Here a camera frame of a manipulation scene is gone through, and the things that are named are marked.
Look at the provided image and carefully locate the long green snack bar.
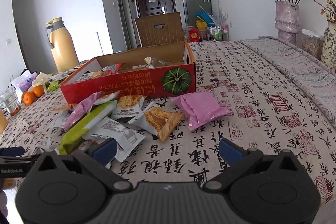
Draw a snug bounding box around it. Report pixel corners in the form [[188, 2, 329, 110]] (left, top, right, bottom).
[[59, 101, 117, 155]]

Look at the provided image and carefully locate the pink snack packet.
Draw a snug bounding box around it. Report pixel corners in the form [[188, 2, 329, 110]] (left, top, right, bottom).
[[171, 92, 232, 131]]

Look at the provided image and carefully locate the orange cracker snack packet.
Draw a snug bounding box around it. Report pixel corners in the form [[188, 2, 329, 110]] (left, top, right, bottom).
[[128, 102, 184, 142]]

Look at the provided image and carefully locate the white cracker snack packet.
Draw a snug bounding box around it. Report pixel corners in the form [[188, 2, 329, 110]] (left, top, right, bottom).
[[110, 95, 146, 121]]

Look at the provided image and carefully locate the calligraphy print tablecloth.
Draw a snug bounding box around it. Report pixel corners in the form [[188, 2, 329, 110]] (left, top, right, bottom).
[[0, 40, 336, 204]]

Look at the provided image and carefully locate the drinking glass with goji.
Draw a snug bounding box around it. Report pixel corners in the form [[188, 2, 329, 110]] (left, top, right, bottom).
[[1, 86, 21, 116]]

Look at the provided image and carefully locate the front orange mandarin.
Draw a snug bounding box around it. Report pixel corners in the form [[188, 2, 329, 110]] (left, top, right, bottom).
[[22, 92, 35, 106]]

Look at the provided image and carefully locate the orange mandarin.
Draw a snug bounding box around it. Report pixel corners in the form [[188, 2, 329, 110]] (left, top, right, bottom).
[[22, 92, 35, 106], [31, 85, 45, 98]]

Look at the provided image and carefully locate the rear orange mandarin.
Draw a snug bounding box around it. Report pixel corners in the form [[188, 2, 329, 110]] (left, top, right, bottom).
[[31, 85, 45, 98]]

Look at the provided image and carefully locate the purple tissue pack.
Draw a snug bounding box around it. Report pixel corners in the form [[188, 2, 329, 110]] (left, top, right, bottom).
[[11, 70, 37, 94]]

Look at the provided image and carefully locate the cream artificial flower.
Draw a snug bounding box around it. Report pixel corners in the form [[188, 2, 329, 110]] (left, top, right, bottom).
[[31, 72, 52, 93]]

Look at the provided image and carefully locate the red cardboard pumpkin box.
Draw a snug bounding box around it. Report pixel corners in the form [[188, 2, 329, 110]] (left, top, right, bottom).
[[60, 42, 197, 103]]

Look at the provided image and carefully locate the yellow thermos jug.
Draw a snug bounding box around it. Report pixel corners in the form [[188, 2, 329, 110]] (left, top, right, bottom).
[[46, 17, 79, 72]]

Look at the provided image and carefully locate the floral ceramic vase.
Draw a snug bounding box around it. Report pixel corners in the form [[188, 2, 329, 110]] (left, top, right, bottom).
[[321, 22, 336, 72]]

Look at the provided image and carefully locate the clear lidded food container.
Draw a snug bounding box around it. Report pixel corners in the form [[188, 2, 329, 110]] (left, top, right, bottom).
[[301, 29, 323, 60]]

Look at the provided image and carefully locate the brown wooden chair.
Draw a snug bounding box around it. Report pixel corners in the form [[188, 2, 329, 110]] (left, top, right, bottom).
[[135, 12, 184, 47]]

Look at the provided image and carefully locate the pink textured flower vase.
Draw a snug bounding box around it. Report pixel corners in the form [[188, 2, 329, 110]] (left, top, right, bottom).
[[274, 1, 300, 45]]

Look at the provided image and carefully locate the metal wire storage cart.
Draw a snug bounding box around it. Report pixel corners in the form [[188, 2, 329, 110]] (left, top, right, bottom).
[[206, 24, 229, 41]]

